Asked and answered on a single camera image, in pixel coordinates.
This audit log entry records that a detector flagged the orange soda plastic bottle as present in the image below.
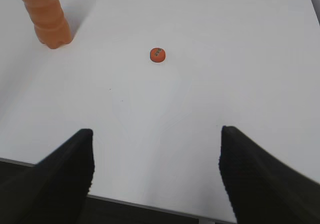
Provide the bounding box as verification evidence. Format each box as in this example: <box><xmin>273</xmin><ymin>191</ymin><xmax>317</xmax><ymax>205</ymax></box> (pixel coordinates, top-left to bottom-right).
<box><xmin>22</xmin><ymin>0</ymin><xmax>73</xmax><ymax>49</ymax></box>

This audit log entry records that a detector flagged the orange bottle cap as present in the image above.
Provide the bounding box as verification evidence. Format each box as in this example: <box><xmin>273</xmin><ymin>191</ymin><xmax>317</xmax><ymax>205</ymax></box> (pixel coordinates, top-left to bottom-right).
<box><xmin>149</xmin><ymin>47</ymin><xmax>166</xmax><ymax>63</ymax></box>

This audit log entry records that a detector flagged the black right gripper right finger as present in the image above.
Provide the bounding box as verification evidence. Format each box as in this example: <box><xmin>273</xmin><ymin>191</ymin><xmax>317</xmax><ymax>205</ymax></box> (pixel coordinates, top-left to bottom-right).
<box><xmin>218</xmin><ymin>126</ymin><xmax>320</xmax><ymax>224</ymax></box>

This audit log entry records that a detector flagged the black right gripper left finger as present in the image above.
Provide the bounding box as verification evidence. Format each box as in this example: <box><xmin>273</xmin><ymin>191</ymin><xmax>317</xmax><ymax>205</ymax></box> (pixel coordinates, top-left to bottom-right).
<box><xmin>0</xmin><ymin>129</ymin><xmax>95</xmax><ymax>224</ymax></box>

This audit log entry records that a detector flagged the white table leg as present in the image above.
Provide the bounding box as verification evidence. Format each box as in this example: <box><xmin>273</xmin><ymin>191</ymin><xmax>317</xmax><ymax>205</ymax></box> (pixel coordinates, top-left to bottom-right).
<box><xmin>198</xmin><ymin>219</ymin><xmax>216</xmax><ymax>224</ymax></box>

